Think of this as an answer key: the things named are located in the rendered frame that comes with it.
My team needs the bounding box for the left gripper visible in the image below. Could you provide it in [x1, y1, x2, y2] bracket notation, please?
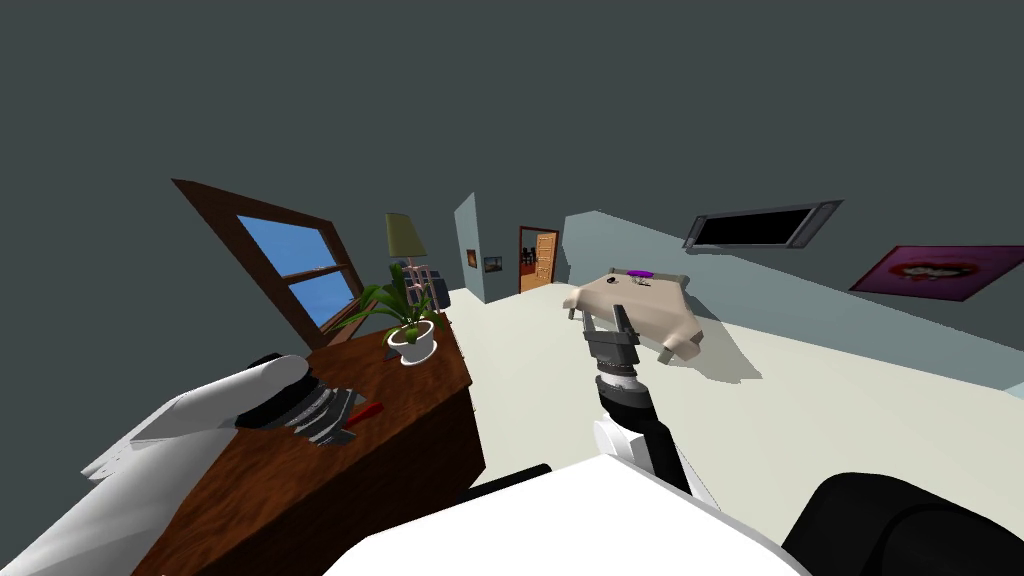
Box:
[307, 387, 369, 448]

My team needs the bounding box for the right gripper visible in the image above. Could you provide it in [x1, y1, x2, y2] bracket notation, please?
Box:
[580, 303, 642, 372]

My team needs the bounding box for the red stick-shaped object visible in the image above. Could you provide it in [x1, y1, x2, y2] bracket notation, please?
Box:
[343, 402, 385, 431]

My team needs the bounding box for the beige bed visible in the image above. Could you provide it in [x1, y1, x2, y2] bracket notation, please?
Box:
[561, 267, 707, 367]

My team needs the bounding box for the brown wooden desk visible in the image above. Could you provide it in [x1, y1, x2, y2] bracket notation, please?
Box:
[131, 313, 487, 576]

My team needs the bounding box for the orange wooden door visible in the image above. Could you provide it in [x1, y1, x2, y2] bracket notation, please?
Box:
[517, 225, 562, 297]

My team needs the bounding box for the green plant in white pot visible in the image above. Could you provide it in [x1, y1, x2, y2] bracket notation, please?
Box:
[331, 262, 447, 368]

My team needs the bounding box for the dark blue armchair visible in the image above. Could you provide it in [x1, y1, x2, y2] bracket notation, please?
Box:
[402, 267, 453, 315]

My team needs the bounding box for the brown framed window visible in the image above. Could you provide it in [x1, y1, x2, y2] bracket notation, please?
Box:
[171, 177, 379, 352]

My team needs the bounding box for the floor lamp with green shade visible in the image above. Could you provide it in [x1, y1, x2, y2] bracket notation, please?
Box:
[384, 211, 443, 315]

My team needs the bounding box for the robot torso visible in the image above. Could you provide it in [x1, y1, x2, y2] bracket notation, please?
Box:
[319, 454, 811, 576]

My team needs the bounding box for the black wall television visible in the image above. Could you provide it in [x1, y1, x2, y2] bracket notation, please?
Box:
[682, 199, 846, 252]

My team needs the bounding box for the purple wall picture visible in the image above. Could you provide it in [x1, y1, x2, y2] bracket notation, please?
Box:
[847, 244, 1024, 304]

